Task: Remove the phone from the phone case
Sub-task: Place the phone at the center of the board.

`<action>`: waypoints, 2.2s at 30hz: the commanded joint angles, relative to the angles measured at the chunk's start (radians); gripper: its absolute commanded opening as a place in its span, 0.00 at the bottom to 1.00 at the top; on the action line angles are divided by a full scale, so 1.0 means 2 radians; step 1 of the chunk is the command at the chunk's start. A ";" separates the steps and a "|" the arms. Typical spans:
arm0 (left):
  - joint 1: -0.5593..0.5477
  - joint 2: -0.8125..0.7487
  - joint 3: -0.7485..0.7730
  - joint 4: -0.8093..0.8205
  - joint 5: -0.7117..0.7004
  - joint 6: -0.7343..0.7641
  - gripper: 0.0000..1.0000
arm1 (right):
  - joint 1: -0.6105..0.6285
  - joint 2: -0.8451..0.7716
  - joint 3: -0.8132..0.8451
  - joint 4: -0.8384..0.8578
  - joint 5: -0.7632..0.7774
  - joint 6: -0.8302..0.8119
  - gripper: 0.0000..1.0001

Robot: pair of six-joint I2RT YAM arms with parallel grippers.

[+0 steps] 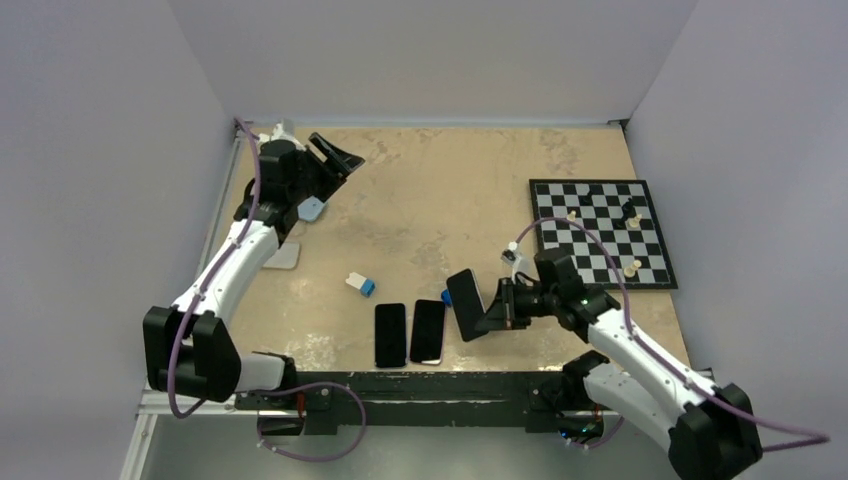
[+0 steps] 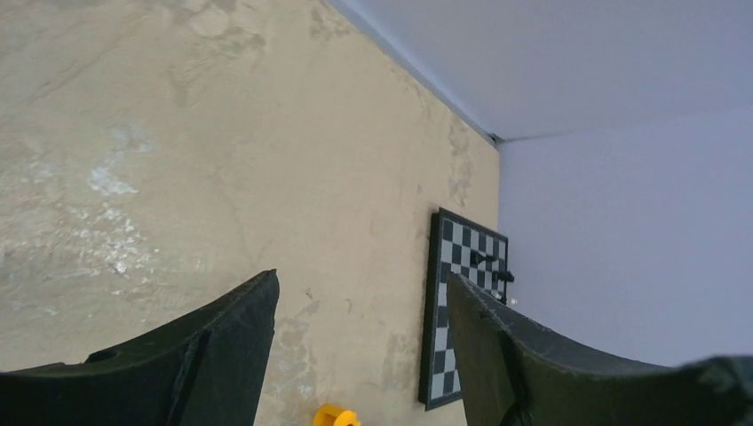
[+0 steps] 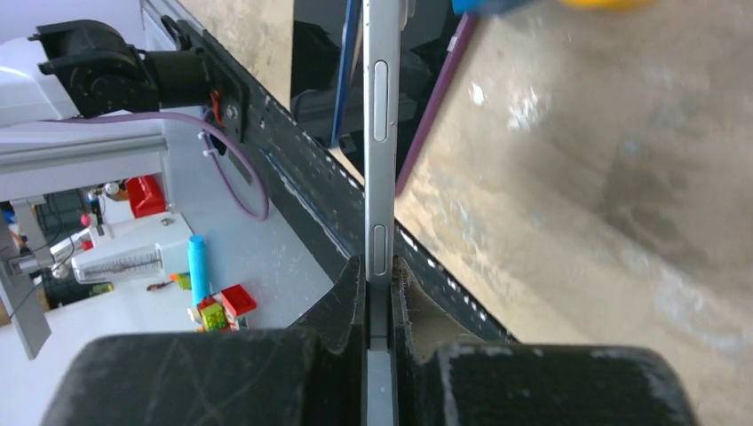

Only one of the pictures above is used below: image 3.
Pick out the silver phone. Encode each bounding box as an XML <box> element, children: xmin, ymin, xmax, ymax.
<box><xmin>362</xmin><ymin>0</ymin><xmax>408</xmax><ymax>425</ymax></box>

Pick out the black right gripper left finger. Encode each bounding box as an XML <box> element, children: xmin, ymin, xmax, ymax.
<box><xmin>42</xmin><ymin>256</ymin><xmax>366</xmax><ymax>425</ymax></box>

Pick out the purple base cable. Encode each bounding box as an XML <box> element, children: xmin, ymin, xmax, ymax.
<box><xmin>44</xmin><ymin>111</ymin><xmax>271</xmax><ymax>223</ymax></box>

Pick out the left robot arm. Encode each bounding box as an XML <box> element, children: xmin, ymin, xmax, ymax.
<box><xmin>1</xmin><ymin>20</ymin><xmax>218</xmax><ymax>127</ymax></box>

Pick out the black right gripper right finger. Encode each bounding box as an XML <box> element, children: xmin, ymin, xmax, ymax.
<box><xmin>391</xmin><ymin>259</ymin><xmax>699</xmax><ymax>425</ymax></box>

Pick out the colourful toy brick pile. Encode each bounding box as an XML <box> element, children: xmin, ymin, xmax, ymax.
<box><xmin>188</xmin><ymin>284</ymin><xmax>257</xmax><ymax>332</ymax></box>

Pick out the aluminium frame rail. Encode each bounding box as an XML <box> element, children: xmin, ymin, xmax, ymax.
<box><xmin>1</xmin><ymin>135</ymin><xmax>168</xmax><ymax>193</ymax></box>

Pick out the red plastic box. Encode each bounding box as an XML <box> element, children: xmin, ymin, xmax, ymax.
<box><xmin>124</xmin><ymin>175</ymin><xmax>167</xmax><ymax>218</ymax></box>

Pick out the light-blue cylinder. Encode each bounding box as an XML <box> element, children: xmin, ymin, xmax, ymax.
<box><xmin>187</xmin><ymin>234</ymin><xmax>211</xmax><ymax>305</ymax></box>

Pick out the white machine with scale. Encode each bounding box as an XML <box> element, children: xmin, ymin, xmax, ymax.
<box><xmin>71</xmin><ymin>212</ymin><xmax>193</xmax><ymax>284</ymax></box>

